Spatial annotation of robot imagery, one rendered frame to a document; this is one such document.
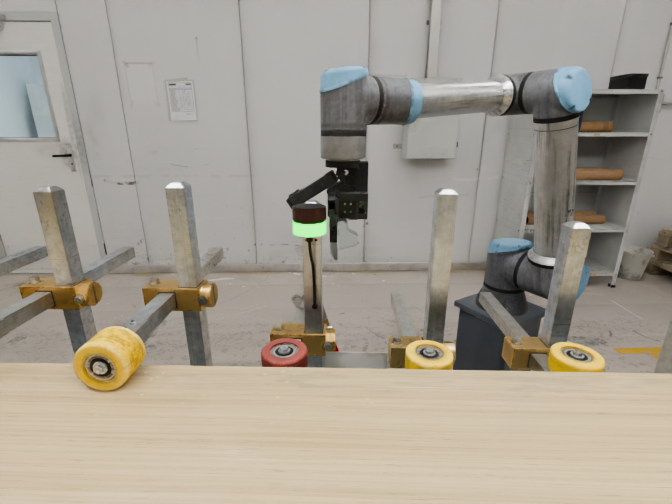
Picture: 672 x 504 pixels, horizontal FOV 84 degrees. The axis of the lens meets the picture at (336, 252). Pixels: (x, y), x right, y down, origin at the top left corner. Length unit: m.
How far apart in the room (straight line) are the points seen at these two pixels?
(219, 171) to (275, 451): 3.05
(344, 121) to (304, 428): 0.51
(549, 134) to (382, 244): 2.43
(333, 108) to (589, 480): 0.65
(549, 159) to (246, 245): 2.76
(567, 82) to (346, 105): 0.66
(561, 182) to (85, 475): 1.24
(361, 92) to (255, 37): 2.69
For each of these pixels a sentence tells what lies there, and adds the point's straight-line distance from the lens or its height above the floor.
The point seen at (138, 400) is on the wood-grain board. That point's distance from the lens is 0.64.
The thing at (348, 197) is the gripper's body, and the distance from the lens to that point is 0.74.
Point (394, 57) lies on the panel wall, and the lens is 3.37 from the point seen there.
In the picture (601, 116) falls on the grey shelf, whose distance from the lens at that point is 4.01.
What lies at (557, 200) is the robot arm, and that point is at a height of 1.07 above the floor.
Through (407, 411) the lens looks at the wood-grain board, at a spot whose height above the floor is 0.90.
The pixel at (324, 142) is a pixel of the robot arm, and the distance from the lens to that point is 0.74.
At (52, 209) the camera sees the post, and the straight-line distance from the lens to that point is 0.88.
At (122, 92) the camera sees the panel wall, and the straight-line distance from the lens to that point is 3.68.
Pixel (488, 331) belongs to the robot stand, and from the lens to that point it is 1.56.
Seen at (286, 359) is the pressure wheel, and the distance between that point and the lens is 0.64.
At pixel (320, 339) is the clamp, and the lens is 0.78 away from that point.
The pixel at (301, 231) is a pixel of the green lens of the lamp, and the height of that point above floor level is 1.10.
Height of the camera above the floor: 1.27
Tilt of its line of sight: 18 degrees down
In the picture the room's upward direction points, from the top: straight up
